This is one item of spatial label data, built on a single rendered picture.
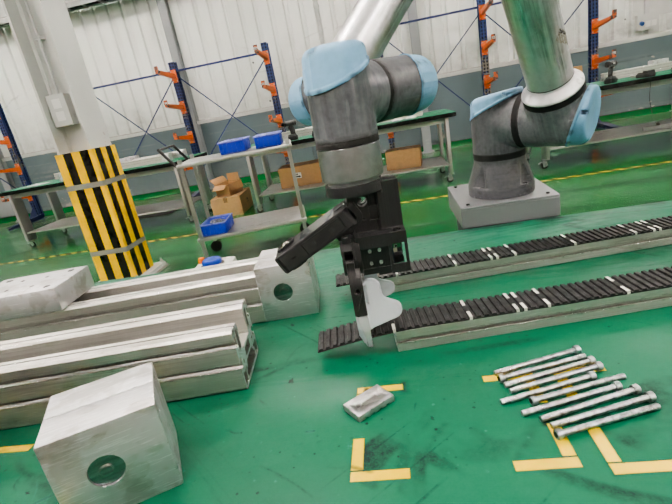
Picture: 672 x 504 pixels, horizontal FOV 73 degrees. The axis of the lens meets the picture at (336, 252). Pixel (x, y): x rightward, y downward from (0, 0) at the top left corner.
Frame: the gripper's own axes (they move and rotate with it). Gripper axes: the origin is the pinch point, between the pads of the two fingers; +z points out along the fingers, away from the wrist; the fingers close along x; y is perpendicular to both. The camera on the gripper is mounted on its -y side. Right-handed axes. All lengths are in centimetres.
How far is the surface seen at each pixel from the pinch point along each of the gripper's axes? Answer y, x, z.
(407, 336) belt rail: 5.7, -2.4, 1.0
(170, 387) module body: -25.2, -5.7, 0.8
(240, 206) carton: -131, 496, 74
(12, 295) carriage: -55, 13, -9
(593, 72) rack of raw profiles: 406, 688, 2
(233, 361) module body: -16.5, -5.6, -1.4
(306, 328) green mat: -8.8, 8.6, 3.1
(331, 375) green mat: -4.8, -5.4, 3.0
